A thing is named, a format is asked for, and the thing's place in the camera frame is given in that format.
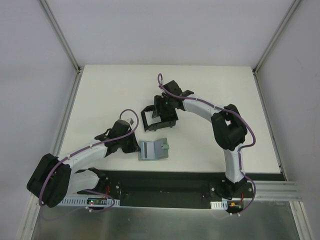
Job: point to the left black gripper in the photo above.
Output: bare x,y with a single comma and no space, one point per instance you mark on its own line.
133,144

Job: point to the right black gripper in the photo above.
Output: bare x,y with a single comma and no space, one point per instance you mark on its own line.
165,113

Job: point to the white card with black stripe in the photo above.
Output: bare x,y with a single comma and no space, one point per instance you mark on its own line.
147,150

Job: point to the green leather card holder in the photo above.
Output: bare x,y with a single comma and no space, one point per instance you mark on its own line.
161,148

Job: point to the black plastic card box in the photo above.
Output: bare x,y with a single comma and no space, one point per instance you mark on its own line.
153,124

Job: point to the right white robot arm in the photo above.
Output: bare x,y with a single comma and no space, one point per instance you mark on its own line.
228,128

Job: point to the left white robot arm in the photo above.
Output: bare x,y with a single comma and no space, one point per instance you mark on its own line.
58,176

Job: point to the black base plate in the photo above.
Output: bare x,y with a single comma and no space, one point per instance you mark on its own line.
183,190

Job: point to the left white cable duct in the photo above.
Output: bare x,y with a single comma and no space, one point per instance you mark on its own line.
84,201

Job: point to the white cable duct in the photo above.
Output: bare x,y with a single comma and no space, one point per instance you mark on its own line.
219,205
84,201

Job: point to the right white cable duct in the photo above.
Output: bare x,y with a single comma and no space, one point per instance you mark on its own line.
219,205

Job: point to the left aluminium frame post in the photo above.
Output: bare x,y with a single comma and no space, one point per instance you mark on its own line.
59,34

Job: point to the aluminium frame post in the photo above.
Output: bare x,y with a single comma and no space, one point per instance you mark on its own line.
59,34
295,4

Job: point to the aluminium front rail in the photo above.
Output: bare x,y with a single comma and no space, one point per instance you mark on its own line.
285,191

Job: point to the right aluminium frame post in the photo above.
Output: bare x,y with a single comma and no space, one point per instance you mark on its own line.
295,4

